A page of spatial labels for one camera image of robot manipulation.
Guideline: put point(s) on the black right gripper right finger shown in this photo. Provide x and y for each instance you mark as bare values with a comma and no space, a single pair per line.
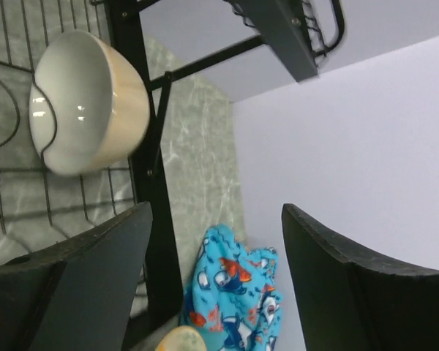
351,297

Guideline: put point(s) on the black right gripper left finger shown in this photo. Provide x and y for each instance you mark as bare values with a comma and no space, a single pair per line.
77,294

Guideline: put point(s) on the cream floral seahorse bowl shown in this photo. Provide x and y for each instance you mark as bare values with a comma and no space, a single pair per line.
182,338

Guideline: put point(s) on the beige bowl white inside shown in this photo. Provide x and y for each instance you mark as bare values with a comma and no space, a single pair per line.
88,106

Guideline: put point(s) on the black two-tier dish rack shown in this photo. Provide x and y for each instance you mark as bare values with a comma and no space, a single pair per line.
26,211

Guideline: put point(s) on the blue shark print cloth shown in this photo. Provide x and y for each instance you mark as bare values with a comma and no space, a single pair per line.
231,299

